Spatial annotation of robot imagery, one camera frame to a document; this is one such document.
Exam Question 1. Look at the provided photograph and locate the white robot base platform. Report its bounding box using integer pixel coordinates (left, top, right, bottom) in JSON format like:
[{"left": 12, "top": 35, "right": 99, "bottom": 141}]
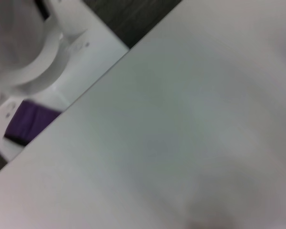
[{"left": 0, "top": 0, "right": 131, "bottom": 166}]

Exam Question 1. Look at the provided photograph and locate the purple cloth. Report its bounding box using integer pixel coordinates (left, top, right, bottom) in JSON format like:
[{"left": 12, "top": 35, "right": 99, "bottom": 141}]
[{"left": 3, "top": 100, "right": 63, "bottom": 146}]

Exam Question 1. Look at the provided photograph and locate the white robot torso shell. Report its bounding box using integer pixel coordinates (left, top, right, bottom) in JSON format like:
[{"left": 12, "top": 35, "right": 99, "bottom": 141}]
[{"left": 0, "top": 0, "right": 65, "bottom": 94}]

